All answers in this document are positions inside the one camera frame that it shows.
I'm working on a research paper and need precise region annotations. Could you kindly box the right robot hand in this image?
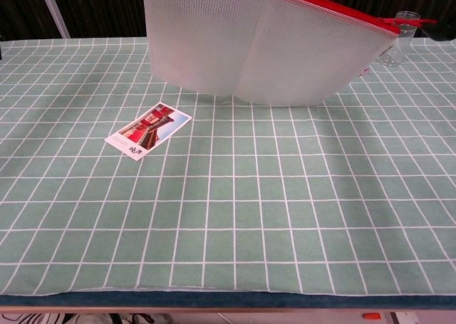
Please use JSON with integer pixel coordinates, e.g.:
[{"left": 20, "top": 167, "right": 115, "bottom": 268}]
[{"left": 423, "top": 15, "right": 456, "bottom": 42}]

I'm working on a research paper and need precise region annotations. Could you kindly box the white mesh zipper pouch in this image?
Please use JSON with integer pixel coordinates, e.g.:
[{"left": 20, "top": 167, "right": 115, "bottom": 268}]
[{"left": 141, "top": 0, "right": 438, "bottom": 107}]

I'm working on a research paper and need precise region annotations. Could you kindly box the clear plastic jar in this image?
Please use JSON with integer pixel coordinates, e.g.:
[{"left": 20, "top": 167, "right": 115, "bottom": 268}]
[{"left": 376, "top": 11, "right": 422, "bottom": 68}]

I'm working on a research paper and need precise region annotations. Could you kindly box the postcard with red building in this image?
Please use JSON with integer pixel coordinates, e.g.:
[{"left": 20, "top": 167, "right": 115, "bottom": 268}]
[{"left": 104, "top": 102, "right": 193, "bottom": 162}]

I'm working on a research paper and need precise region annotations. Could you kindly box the green checked tablecloth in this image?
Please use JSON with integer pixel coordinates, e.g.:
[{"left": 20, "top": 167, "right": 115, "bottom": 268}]
[{"left": 0, "top": 36, "right": 456, "bottom": 297}]

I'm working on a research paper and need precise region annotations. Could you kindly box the blue cloth under tablecloth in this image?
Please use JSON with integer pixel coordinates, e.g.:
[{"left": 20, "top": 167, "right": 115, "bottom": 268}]
[{"left": 0, "top": 290, "right": 456, "bottom": 310}]

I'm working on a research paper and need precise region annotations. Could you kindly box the slanted white frame post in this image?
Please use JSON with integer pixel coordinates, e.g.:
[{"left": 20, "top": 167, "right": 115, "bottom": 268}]
[{"left": 36, "top": 0, "right": 71, "bottom": 39}]

